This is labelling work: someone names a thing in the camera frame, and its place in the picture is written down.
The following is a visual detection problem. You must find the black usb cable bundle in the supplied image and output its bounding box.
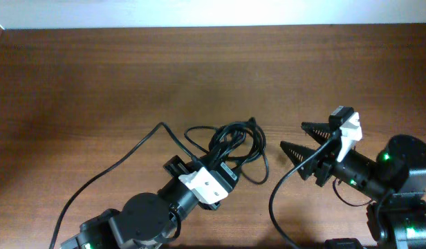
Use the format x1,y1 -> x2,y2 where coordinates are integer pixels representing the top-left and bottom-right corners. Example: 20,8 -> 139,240
183,116 -> 270,185

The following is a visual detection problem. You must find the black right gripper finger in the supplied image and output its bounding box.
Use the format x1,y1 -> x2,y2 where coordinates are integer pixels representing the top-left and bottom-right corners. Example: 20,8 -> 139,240
280,141 -> 317,172
301,122 -> 333,145

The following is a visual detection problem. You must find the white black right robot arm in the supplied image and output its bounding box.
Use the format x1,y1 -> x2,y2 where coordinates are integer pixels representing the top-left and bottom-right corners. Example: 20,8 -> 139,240
280,122 -> 426,248

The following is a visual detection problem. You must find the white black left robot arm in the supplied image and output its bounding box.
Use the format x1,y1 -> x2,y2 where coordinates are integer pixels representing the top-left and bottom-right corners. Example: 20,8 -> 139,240
61,156 -> 239,249

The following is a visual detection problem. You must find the black left camera cable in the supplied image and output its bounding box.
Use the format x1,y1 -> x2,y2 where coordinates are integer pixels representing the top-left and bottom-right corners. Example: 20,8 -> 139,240
48,121 -> 200,249

